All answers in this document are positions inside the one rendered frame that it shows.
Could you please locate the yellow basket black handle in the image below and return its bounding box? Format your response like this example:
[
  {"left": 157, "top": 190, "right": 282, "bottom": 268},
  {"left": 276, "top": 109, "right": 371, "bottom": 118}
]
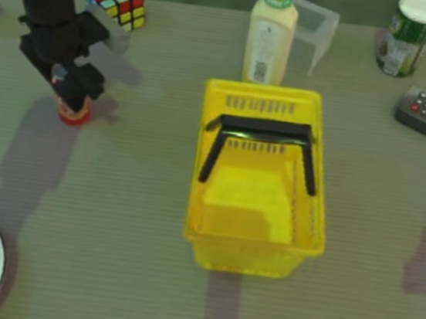
[{"left": 177, "top": 76, "right": 345, "bottom": 286}]

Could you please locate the cream bottle green cap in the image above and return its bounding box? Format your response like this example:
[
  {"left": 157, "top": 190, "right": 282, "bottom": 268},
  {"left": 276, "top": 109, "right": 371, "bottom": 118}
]
[{"left": 240, "top": 0, "right": 302, "bottom": 89}]

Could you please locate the green canister with white lid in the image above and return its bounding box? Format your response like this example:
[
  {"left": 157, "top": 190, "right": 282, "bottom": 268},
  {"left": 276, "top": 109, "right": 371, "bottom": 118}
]
[{"left": 371, "top": 0, "right": 426, "bottom": 82}]

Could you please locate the multicoloured puzzle cube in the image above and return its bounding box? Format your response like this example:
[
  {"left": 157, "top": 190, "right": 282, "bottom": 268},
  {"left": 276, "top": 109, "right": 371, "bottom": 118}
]
[{"left": 79, "top": 0, "right": 148, "bottom": 34}]

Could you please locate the red round object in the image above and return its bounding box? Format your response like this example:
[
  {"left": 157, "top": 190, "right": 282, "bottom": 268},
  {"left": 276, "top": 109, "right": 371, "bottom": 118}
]
[{"left": 54, "top": 92, "right": 94, "bottom": 130}]

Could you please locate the clear plastic box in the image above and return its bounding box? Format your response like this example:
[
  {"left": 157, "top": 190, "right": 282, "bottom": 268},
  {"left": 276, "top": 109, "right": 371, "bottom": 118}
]
[{"left": 285, "top": 0, "right": 343, "bottom": 79}]

